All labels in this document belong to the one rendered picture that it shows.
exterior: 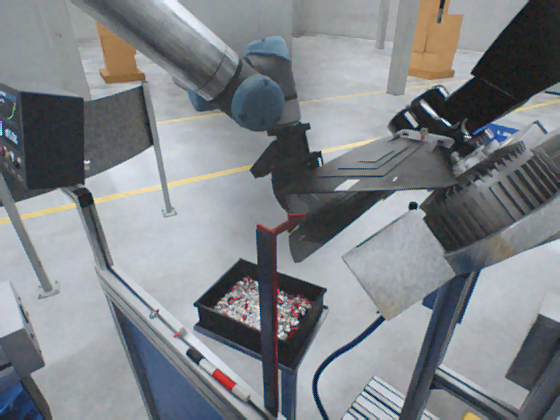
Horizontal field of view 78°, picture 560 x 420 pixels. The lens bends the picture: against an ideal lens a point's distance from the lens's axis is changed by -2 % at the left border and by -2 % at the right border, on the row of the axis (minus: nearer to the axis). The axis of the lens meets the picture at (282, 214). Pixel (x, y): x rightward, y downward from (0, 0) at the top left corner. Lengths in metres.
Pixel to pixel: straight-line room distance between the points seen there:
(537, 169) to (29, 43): 6.15
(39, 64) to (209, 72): 5.90
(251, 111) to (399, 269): 0.36
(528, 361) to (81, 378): 1.64
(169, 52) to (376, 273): 0.46
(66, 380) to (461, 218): 1.69
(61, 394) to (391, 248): 1.55
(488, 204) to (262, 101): 0.37
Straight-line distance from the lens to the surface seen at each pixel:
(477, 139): 0.66
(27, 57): 6.35
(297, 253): 0.71
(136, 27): 0.47
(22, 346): 0.66
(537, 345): 0.97
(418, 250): 0.64
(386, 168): 0.45
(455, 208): 0.63
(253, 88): 0.49
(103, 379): 1.84
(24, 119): 0.82
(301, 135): 0.67
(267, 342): 0.47
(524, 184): 0.64
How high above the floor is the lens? 1.39
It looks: 31 degrees down
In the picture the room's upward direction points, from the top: straight up
